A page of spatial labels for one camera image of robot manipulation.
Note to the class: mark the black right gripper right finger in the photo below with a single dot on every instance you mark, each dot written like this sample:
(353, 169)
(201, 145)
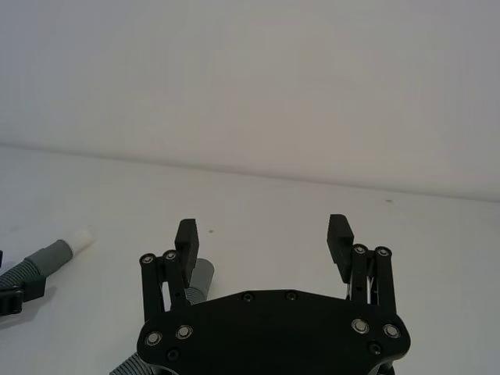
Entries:
(339, 242)

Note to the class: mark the black plastic clamp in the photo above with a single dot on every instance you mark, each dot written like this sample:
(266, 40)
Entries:
(23, 295)

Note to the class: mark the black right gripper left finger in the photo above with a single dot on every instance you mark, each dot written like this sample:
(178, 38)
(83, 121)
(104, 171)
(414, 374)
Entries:
(187, 242)

